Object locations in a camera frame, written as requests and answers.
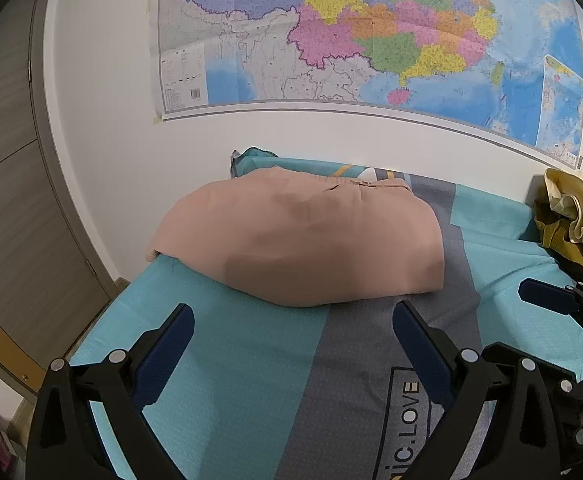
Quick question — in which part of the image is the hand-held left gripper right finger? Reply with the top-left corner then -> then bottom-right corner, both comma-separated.
393,300 -> 565,480

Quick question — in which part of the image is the mustard garment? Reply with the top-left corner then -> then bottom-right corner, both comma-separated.
536,210 -> 583,266

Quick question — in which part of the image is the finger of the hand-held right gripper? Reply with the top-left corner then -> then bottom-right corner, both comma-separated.
518,276 -> 583,343
481,341 -> 579,401

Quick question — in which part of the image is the teal and grey bedsheet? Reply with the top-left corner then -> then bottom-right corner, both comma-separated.
68,147 -> 583,480

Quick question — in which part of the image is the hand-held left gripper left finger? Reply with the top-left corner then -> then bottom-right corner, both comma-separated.
25,303 -> 195,480

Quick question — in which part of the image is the wooden wardrobe door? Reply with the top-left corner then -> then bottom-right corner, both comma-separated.
0,0 -> 117,406

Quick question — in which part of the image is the pink coat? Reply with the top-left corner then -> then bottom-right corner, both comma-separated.
144,169 -> 445,308

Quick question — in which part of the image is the colourful wall map poster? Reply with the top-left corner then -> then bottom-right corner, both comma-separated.
151,0 -> 583,171

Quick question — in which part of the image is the cream garment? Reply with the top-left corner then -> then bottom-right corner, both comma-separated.
534,167 -> 583,268

